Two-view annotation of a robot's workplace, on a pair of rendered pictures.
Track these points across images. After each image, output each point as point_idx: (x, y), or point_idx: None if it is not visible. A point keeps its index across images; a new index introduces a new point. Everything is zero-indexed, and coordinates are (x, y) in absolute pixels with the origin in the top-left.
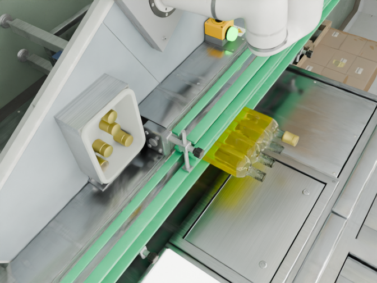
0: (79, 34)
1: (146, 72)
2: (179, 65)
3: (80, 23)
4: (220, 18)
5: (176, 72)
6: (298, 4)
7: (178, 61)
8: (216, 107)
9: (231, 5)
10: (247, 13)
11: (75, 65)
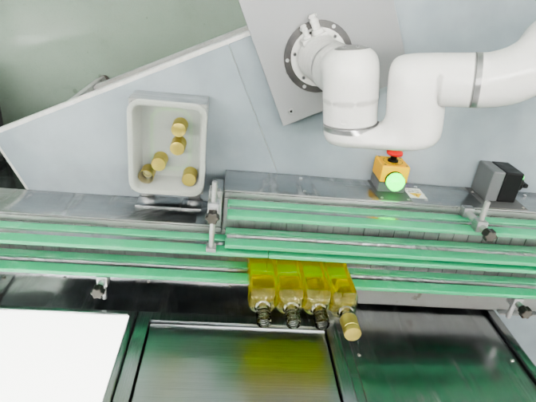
0: (207, 45)
1: (263, 143)
2: None
3: None
4: (315, 81)
5: (304, 177)
6: (391, 92)
7: (316, 171)
8: (291, 214)
9: (319, 60)
10: (321, 66)
11: (180, 61)
